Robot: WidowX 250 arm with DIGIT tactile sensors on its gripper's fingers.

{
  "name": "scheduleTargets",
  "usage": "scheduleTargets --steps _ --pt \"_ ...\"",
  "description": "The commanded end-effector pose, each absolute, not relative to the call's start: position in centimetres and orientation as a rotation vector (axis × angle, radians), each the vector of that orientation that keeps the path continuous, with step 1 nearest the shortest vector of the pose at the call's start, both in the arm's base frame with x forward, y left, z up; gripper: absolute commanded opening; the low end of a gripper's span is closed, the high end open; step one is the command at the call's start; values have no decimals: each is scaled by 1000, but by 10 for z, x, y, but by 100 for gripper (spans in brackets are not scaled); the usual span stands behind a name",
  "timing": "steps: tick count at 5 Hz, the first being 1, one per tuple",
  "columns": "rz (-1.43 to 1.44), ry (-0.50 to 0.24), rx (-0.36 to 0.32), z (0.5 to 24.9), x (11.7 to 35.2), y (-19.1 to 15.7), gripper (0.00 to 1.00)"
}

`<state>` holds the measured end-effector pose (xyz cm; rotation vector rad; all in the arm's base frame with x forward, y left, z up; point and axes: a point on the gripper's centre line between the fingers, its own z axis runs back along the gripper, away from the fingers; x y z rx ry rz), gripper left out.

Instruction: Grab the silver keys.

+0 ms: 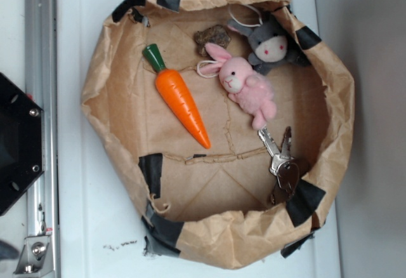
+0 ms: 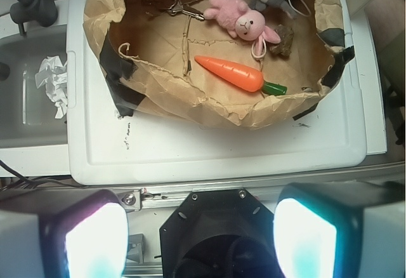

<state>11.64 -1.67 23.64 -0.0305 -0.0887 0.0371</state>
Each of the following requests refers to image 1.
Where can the silver keys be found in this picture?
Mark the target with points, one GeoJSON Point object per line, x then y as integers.
{"type": "Point", "coordinates": [283, 166]}

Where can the pink plush bunny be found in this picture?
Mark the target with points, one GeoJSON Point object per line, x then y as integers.
{"type": "Point", "coordinates": [249, 89]}

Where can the metal corner bracket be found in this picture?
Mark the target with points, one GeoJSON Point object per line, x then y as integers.
{"type": "Point", "coordinates": [36, 257]}

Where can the aluminium rail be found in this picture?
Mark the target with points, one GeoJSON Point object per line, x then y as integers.
{"type": "Point", "coordinates": [40, 75]}

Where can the brown paper bag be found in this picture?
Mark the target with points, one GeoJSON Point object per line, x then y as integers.
{"type": "Point", "coordinates": [213, 205]}

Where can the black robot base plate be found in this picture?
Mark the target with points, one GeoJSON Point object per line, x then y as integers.
{"type": "Point", "coordinates": [21, 143]}

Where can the brown rock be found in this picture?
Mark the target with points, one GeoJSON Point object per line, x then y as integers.
{"type": "Point", "coordinates": [216, 34]}

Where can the orange toy carrot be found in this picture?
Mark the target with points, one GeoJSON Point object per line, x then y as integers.
{"type": "Point", "coordinates": [174, 91]}

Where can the grey plush donkey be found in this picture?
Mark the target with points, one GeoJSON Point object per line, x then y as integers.
{"type": "Point", "coordinates": [271, 44]}

